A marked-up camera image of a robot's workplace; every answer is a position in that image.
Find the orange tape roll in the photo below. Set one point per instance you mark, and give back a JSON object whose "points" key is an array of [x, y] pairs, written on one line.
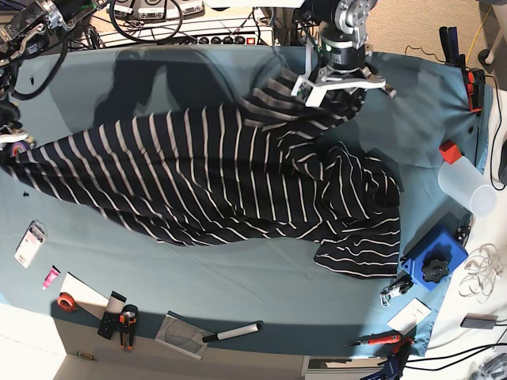
{"points": [[66, 302]]}

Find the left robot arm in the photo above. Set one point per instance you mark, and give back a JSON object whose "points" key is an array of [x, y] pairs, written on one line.
{"points": [[340, 24]]}

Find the black perforated plate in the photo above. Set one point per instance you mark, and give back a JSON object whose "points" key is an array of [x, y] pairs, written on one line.
{"points": [[111, 316]]}

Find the teal table cloth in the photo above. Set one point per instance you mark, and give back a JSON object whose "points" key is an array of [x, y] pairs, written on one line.
{"points": [[306, 309]]}

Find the navy white striped t-shirt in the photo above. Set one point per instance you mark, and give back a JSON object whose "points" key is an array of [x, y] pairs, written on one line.
{"points": [[227, 173]]}

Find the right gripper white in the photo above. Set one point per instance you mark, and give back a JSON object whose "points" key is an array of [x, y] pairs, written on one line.
{"points": [[11, 128]]}

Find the white paper sheet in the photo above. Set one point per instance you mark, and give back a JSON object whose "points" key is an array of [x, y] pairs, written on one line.
{"points": [[82, 293]]}

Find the orange black pliers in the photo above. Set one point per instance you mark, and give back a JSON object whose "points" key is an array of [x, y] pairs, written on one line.
{"points": [[128, 323]]}

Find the silver carabiner pulley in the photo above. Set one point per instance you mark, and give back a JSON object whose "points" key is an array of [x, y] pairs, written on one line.
{"points": [[398, 288]]}

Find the white small booklet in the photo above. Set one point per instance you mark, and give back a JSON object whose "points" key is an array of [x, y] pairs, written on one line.
{"points": [[409, 317]]}

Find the grey flat device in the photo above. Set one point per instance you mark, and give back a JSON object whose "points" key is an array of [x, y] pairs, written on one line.
{"points": [[473, 321]]}

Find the purple tape roll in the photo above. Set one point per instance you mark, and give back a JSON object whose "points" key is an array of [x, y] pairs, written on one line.
{"points": [[19, 147]]}

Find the white packaged card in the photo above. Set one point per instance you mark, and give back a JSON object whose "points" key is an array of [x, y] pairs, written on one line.
{"points": [[34, 237]]}

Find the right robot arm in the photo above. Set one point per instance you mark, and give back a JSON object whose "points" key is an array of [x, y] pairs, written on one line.
{"points": [[32, 31]]}

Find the red black clamp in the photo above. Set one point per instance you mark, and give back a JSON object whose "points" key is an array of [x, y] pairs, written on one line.
{"points": [[474, 81]]}

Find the black power strip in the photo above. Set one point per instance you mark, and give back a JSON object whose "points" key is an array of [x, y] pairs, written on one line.
{"points": [[248, 39]]}

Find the white cable ties bundle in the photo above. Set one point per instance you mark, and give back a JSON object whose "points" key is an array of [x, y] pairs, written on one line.
{"points": [[484, 267]]}

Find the red black screwdriver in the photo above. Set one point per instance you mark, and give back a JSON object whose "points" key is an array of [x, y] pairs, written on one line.
{"points": [[389, 339]]}

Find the pink tube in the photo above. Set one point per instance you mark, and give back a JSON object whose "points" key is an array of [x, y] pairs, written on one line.
{"points": [[51, 276]]}

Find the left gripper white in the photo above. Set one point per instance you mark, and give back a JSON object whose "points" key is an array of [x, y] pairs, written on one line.
{"points": [[313, 85]]}

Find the blue box with knob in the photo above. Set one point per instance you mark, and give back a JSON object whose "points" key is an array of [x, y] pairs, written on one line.
{"points": [[434, 258]]}

